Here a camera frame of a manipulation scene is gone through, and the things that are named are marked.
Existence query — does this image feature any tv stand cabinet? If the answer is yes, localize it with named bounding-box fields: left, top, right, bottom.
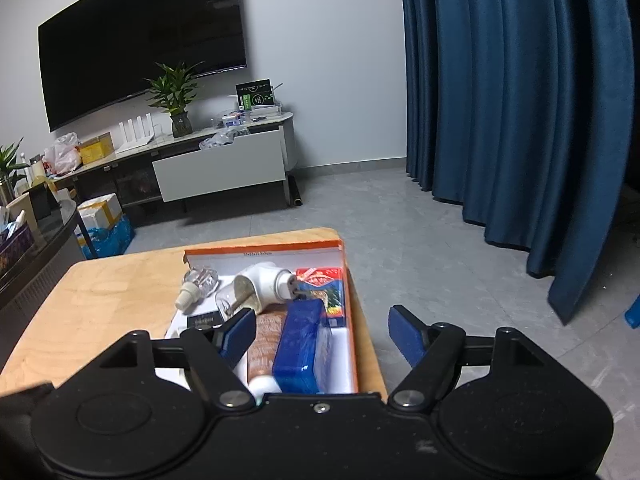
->
left=50, top=110, right=301, bottom=216

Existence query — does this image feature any yellow box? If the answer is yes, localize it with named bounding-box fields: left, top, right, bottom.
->
left=77, top=132, right=115, bottom=165

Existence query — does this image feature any plain white plug-in vaporizer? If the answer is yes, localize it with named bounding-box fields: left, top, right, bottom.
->
left=235, top=261, right=306, bottom=311

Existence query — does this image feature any green black box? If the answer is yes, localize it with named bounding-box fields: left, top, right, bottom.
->
left=235, top=79, right=277, bottom=112

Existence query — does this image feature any brown tube with white cap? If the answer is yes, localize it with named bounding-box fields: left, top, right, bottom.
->
left=246, top=310, right=291, bottom=401

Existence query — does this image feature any white plastic bag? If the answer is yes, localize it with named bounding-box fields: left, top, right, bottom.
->
left=42, top=132, right=82, bottom=176

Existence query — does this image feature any clear plastic bag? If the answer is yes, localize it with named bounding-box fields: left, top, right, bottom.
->
left=200, top=130, right=251, bottom=150

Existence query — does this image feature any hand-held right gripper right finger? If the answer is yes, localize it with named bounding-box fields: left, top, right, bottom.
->
left=387, top=304, right=540, bottom=408

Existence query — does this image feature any clear glass bottle white cap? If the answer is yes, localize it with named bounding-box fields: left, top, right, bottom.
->
left=175, top=267, right=221, bottom=309

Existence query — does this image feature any white router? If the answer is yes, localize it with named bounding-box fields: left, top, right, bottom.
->
left=116, top=116, right=168, bottom=153

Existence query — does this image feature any blue bag of bottles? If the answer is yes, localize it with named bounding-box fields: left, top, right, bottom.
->
left=80, top=217, right=136, bottom=260

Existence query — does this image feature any dark box on counter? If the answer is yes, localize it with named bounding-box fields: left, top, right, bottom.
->
left=10, top=182, right=63, bottom=226

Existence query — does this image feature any black wall television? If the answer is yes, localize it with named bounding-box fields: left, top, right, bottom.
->
left=37, top=0, right=248, bottom=133

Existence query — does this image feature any blue cartoon tin box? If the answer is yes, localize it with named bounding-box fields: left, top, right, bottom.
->
left=272, top=299, right=333, bottom=395

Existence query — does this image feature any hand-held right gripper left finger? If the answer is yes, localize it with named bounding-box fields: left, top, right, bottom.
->
left=97, top=307, right=258, bottom=408

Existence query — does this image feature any red blue playing card box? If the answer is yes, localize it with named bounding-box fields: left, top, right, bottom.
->
left=295, top=266, right=346, bottom=328

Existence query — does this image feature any white yellow cardboard carton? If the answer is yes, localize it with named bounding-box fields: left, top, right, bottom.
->
left=77, top=192, right=125, bottom=233

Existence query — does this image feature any purple patterned storage box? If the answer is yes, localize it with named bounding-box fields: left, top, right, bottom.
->
left=0, top=222, right=33, bottom=276

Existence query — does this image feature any potted plant in glass vase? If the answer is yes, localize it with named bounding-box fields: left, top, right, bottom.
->
left=144, top=61, right=205, bottom=139

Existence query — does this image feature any black charger plug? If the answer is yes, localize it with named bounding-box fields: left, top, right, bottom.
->
left=186, top=312, right=226, bottom=332

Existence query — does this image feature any clear acrylic tray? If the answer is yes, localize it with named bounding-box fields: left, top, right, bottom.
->
left=210, top=107, right=283, bottom=129

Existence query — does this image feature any plant in steel pot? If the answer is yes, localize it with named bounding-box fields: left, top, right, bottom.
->
left=0, top=137, right=31, bottom=206

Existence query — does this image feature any blue plastic object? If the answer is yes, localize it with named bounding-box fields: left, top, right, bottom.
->
left=624, top=292, right=640, bottom=331

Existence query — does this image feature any white drawer front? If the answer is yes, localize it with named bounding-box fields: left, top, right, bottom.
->
left=151, top=125, right=287, bottom=203

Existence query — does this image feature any orange white cardboard box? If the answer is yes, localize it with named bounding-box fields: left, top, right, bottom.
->
left=165, top=239, right=361, bottom=396

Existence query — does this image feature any blue curtain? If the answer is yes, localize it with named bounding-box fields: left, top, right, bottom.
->
left=397, top=0, right=640, bottom=326

